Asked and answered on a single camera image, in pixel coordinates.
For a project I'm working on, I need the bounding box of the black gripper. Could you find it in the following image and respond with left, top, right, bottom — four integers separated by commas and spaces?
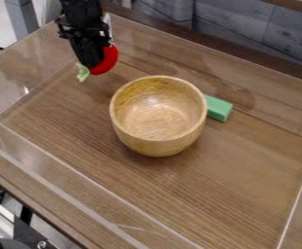
55, 17, 113, 68

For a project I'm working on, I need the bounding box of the red plush strawberry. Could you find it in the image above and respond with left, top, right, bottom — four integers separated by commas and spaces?
76, 45, 120, 83

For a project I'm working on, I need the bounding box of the wooden bowl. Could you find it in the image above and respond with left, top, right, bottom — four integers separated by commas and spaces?
109, 75, 208, 157

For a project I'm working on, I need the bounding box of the green sponge block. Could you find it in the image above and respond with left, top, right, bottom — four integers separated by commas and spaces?
205, 95, 233, 123

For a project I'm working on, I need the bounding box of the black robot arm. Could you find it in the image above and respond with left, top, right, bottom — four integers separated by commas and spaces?
55, 0, 112, 69

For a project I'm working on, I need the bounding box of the black clamp base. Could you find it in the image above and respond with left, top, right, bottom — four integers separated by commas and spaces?
0, 218, 59, 249

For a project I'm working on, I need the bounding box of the clear acrylic tray enclosure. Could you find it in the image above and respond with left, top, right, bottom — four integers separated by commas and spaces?
0, 18, 302, 249

